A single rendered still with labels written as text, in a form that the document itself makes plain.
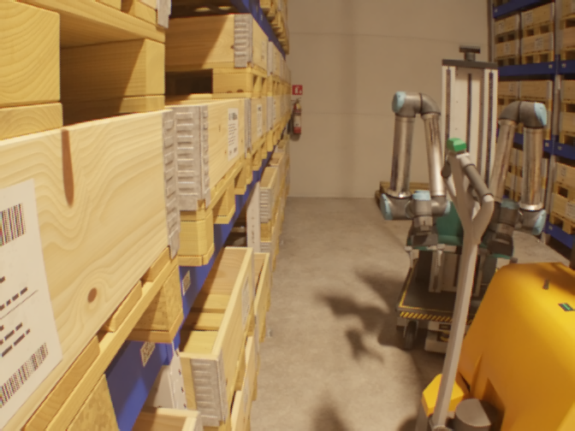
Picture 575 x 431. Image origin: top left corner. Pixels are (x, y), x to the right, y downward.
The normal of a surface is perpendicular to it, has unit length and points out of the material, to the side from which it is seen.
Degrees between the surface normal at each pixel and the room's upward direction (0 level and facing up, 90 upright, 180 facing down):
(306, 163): 90
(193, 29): 90
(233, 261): 90
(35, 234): 90
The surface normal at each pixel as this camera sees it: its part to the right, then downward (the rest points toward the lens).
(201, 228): 0.69, 0.18
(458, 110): -0.37, 0.24
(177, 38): -0.04, 0.25
